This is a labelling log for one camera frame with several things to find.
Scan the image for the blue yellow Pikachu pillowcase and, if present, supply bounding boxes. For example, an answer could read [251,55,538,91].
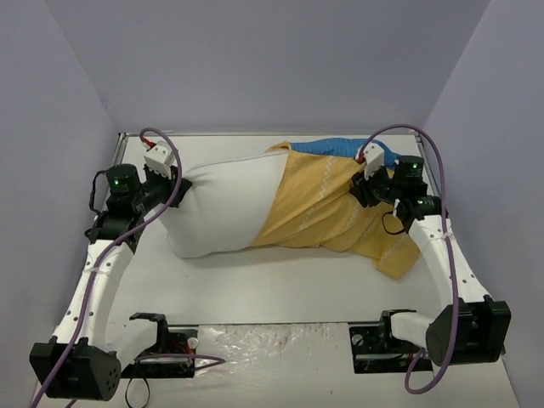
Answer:
[251,138,421,280]

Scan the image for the white pillow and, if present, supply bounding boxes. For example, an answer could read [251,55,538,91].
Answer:
[160,152,288,258]

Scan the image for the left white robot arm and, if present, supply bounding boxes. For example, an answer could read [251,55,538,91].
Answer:
[29,164,191,407]

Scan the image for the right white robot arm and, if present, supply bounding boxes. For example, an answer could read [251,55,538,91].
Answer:
[350,150,512,366]

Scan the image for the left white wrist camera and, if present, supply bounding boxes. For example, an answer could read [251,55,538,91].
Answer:
[144,141,174,180]

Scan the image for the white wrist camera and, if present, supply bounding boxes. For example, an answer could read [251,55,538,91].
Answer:
[357,142,385,181]
[144,141,174,180]

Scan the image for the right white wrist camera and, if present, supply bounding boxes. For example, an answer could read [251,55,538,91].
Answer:
[357,142,385,181]

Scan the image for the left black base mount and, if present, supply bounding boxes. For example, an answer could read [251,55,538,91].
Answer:
[122,326,199,379]

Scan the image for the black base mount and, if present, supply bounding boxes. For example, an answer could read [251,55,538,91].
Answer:
[122,326,199,379]
[348,322,419,374]

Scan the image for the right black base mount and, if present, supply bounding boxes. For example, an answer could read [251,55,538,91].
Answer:
[348,322,419,374]

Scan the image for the thin black cable loop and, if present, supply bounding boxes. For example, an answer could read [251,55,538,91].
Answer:
[126,376,152,405]

